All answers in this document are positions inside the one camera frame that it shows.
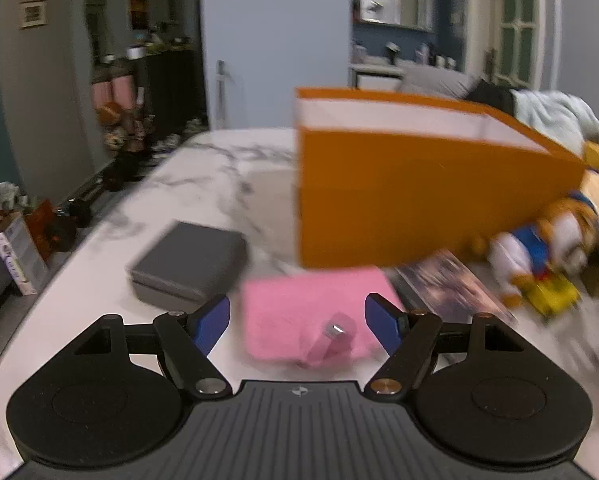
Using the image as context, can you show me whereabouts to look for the brown football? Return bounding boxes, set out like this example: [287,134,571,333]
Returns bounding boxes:
[96,102,124,128]

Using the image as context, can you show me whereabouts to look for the small framed picture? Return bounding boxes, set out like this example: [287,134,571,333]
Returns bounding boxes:
[19,0,48,29]

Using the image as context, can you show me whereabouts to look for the dark illustrated book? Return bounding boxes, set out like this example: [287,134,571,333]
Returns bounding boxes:
[392,250,514,324]

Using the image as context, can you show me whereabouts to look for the orange cardboard box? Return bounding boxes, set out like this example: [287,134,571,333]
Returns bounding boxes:
[295,88,586,269]

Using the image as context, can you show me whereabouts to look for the grey padded jacket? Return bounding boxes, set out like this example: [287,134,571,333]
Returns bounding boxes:
[399,63,481,100]

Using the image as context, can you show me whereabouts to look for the grey walking stick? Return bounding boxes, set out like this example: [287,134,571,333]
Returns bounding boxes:
[216,60,228,130]

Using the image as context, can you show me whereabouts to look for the white vanity cabinet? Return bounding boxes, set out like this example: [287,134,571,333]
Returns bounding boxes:
[349,64,405,91]

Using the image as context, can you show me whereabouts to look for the red carton box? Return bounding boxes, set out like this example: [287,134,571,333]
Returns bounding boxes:
[24,200,55,262]

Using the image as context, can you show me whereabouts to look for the light blue fleece blanket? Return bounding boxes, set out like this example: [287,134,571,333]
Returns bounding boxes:
[511,90,599,156]

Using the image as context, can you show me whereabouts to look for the black garment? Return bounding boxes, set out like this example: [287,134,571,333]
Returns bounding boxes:
[464,79,515,116]

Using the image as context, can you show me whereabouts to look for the black tall cabinet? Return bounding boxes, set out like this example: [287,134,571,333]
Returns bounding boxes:
[136,50,208,142]

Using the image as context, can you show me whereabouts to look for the white printed carton box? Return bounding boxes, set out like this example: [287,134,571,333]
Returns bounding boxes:
[0,214,48,296]

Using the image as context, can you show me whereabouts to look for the white glass panel door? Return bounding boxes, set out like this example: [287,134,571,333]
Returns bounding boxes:
[485,0,562,90]

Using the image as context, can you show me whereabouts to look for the plush dog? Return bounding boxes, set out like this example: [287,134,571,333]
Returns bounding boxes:
[471,169,599,318]

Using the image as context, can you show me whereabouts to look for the dark grey box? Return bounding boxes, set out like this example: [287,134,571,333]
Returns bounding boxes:
[129,222,248,313]

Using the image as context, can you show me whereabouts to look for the pink cloth pouch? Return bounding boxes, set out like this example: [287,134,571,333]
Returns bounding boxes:
[241,266,401,368]

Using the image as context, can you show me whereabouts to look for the orange wall picture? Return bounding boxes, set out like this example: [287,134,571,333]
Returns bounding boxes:
[129,0,150,30]

